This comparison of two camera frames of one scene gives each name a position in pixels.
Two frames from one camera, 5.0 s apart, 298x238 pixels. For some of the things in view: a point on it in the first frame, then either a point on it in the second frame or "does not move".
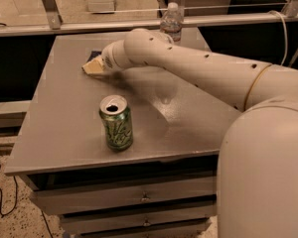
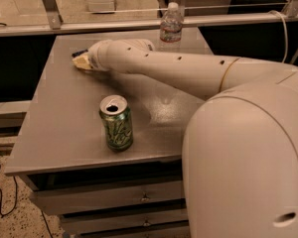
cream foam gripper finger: x=94 y=66 to x=82 y=61
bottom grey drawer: x=185 y=231 does not move
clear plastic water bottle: x=172 y=21 does not move
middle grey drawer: x=84 y=224 does not move
